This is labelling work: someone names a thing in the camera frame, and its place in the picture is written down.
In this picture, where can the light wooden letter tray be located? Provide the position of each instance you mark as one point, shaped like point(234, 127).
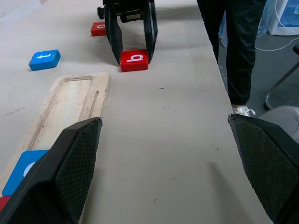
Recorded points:
point(70, 102)

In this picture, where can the white sneaker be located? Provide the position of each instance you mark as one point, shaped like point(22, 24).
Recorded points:
point(243, 111)

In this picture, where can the white and blue appliance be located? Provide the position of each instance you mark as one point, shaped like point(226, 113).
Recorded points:
point(282, 14)

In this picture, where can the red letter r block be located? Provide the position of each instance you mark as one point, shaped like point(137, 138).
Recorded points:
point(4, 202)

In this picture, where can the blue letter o block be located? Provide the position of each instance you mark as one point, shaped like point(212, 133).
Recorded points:
point(19, 172)

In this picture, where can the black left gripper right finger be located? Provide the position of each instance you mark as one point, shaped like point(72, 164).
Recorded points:
point(268, 163)

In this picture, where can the red letter b block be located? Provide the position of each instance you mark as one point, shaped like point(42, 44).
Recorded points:
point(134, 60)

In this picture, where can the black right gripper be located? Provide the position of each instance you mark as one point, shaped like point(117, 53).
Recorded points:
point(130, 9)

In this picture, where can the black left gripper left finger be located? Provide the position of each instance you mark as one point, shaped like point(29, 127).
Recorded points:
point(58, 177)

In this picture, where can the person in black trousers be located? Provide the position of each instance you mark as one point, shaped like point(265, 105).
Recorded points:
point(238, 46)

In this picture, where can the grey metal chair base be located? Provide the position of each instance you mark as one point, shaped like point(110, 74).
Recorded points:
point(280, 81)

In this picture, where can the silver robot body shell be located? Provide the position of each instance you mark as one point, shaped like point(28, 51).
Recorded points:
point(282, 116)

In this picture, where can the red letter o block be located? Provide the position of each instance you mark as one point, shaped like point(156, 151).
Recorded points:
point(98, 29)

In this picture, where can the blue letter t block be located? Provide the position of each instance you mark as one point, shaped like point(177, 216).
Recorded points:
point(44, 60)

